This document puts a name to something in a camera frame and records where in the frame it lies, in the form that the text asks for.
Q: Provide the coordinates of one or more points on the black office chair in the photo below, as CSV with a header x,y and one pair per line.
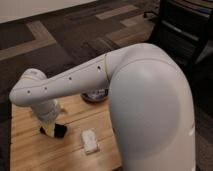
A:
x,y
182,28

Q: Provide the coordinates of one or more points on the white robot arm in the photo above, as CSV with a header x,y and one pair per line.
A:
x,y
150,103

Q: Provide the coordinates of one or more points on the black eraser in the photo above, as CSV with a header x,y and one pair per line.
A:
x,y
59,132

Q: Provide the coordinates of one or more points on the dark blue bowl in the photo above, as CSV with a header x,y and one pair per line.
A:
x,y
95,96

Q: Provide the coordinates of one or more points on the white sponge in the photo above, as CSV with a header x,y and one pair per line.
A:
x,y
90,143

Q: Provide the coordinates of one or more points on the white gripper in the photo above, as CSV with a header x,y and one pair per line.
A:
x,y
47,112

